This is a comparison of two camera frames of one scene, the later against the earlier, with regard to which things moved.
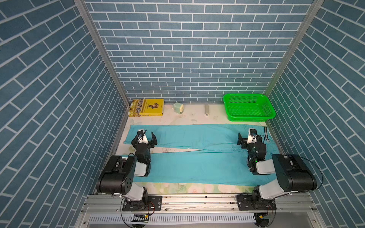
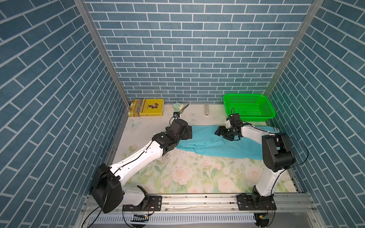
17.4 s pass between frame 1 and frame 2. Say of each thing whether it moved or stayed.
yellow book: stayed
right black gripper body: moved
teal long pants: moved
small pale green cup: stayed
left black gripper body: moved
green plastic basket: stayed
